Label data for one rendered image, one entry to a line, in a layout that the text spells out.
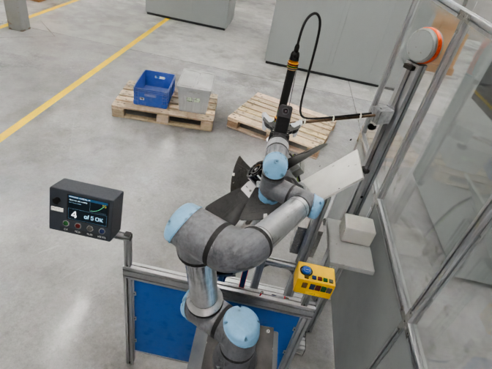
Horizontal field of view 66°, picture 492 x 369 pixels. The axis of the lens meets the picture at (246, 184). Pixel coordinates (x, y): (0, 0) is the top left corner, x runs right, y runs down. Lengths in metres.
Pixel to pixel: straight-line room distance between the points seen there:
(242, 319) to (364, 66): 6.46
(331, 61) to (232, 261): 6.54
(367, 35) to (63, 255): 5.86
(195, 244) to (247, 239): 0.12
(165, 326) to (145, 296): 0.25
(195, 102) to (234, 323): 3.66
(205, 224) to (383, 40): 6.57
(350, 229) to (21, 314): 2.07
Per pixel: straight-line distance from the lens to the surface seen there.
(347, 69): 7.33
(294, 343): 2.08
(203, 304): 1.19
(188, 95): 4.59
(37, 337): 2.73
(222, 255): 0.87
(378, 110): 2.00
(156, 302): 2.00
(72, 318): 2.76
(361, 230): 2.15
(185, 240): 0.91
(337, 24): 7.10
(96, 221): 1.63
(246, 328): 1.22
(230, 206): 1.90
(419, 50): 2.00
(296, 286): 1.66
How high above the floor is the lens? 2.26
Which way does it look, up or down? 36 degrees down
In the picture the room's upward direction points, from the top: 12 degrees clockwise
